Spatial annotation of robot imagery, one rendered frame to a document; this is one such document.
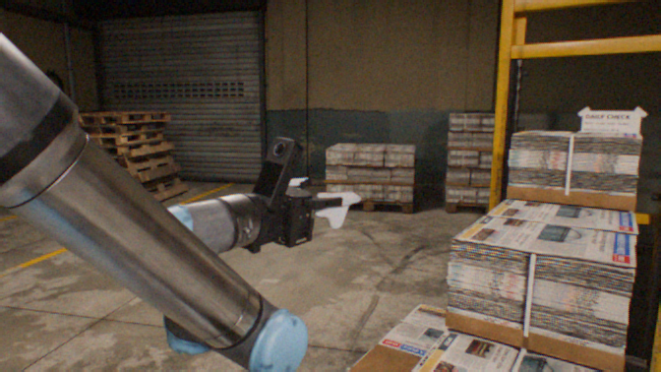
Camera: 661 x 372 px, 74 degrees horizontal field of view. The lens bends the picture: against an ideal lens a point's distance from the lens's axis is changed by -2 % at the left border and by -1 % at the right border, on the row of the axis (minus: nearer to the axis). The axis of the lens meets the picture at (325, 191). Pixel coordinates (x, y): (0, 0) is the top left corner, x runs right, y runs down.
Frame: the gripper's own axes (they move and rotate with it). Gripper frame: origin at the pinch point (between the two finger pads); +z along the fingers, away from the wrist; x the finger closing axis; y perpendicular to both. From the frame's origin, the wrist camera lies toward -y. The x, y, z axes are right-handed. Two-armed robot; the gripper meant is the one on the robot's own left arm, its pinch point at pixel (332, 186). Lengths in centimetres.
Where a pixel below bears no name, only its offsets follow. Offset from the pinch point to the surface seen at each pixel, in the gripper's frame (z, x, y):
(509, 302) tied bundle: 39, 25, 27
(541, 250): 41, 28, 13
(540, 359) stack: 37, 34, 36
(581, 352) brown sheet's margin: 40, 41, 32
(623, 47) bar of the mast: 153, 19, -41
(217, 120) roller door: 440, -611, 93
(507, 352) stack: 36, 28, 37
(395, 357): 51, -6, 65
